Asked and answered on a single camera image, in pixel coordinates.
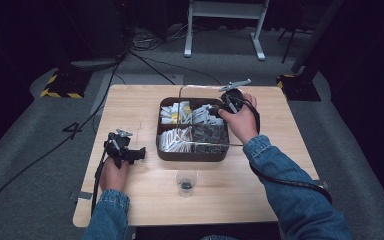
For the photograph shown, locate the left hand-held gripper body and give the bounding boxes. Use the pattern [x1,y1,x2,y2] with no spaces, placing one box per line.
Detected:
[103,128,135,170]

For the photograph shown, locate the thin black floor cable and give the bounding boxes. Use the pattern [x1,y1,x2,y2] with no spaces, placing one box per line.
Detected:
[129,50,177,86]
[142,57,222,86]

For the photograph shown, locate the pile of dark packets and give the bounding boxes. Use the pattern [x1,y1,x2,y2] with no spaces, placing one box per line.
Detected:
[192,124,230,154]

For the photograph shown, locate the long black floor cable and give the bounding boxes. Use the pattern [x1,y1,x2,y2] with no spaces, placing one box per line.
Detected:
[0,54,126,231]

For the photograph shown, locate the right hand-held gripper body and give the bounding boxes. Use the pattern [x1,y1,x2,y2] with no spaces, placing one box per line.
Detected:
[218,78,253,115]

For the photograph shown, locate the brown compartment box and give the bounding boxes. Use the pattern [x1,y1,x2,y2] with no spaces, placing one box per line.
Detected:
[155,96,231,163]

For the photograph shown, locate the bundle of floor cables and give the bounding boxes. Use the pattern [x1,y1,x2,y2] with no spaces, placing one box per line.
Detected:
[131,23,189,52]

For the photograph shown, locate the clear plastic cup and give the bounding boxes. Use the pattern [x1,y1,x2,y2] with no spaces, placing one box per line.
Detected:
[175,168,199,199]

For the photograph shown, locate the person's left hand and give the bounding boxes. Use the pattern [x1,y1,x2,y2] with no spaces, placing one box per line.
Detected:
[98,157,130,193]

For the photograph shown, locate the pile of white black-striped packets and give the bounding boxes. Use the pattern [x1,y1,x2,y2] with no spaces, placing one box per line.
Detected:
[191,103,226,126]

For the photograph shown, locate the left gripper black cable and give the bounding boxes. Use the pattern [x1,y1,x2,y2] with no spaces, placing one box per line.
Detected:
[90,141,112,218]

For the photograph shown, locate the pile of white brown sticks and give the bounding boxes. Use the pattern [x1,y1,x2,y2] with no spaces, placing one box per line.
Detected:
[158,127,193,154]

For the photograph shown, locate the small dark single packet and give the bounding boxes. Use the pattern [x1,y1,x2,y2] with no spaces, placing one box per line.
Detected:
[179,178,195,191]

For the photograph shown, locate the person's denim trousers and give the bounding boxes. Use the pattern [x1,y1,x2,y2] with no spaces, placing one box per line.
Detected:
[199,234,241,240]

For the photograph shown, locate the black yellow-striped stand base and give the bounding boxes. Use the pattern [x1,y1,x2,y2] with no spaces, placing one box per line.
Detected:
[276,73,322,102]
[40,67,93,100]

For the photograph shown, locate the black tripod legs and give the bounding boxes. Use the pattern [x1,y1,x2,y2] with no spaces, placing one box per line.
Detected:
[277,26,315,65]

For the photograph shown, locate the pile of white yellow packets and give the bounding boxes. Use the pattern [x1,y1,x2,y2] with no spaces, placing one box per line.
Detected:
[160,101,193,125]

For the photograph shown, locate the person's right hand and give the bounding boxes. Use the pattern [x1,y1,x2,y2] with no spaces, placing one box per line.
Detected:
[217,92,260,145]

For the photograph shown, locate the grey slanted metal post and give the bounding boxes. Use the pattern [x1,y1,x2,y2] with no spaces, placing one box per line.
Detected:
[291,0,345,74]

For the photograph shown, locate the white metal stand frame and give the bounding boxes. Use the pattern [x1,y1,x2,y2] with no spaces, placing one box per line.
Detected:
[183,0,271,62]

